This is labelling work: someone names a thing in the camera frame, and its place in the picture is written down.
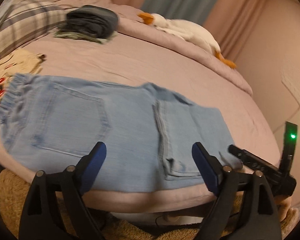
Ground black cable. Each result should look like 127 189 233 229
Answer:
154 212 166 227

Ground folded green cloth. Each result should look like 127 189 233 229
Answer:
53 30 115 45

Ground light blue denim pants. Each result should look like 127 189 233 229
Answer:
0 73 243 193

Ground brown fuzzy rug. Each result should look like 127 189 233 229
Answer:
0 169 300 240

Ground plaid pillow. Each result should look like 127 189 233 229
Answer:
0 0 68 63

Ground white goose plush toy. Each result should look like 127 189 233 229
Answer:
137 12 237 69

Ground folded dark denim jeans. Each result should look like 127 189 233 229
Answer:
66 5 120 39

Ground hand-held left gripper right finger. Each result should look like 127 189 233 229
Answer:
191 141 282 240

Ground pink quilt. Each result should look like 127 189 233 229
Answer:
46 0 253 96

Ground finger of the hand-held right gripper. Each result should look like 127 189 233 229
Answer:
228 144 282 181

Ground cream printed cloth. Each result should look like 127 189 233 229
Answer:
0 49 47 115

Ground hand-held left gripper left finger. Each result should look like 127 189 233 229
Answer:
18 141 107 240

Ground pink bed sheet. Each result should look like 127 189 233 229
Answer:
0 30 282 216

